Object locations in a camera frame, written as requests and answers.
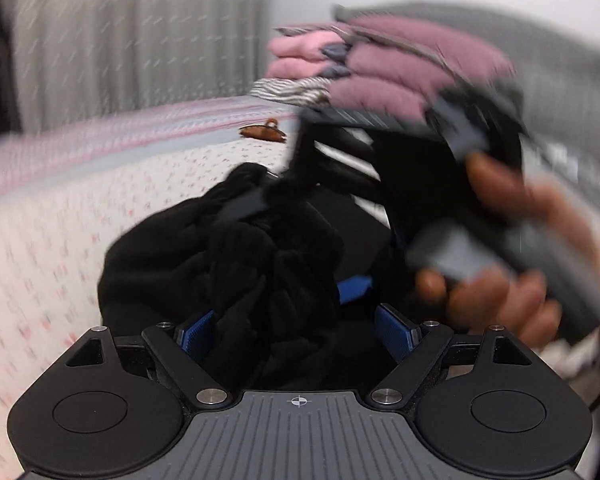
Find person's right hand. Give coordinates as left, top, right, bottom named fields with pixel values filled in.
left=414, top=152, right=600, bottom=351

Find grey curtain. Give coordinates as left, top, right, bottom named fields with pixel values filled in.
left=0, top=0, right=273, bottom=136

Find striped folded cloth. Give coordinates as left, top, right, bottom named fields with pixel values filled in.
left=250, top=77, right=331, bottom=107

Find light pink folded blanket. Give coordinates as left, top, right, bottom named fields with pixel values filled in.
left=267, top=30, right=353, bottom=81

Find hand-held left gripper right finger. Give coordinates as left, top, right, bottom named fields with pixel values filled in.
left=371, top=304, right=536, bottom=406

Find brown hair clip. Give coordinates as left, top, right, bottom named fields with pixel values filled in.
left=239, top=117, right=287, bottom=142

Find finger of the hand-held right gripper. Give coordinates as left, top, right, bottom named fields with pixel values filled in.
left=280, top=115, right=396, bottom=211
left=336, top=274, right=376, bottom=307

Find pink striped blanket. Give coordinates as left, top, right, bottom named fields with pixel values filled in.
left=0, top=95, right=301, bottom=201

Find dark pink folded blanket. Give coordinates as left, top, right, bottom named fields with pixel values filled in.
left=327, top=14, right=518, bottom=121

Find grey cushion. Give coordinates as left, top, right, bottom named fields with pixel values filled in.
left=332, top=0, right=600, bottom=161

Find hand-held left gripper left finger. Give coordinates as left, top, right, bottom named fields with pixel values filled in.
left=65, top=309, right=231, bottom=407

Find black pants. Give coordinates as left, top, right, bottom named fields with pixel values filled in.
left=97, top=162, right=411, bottom=393

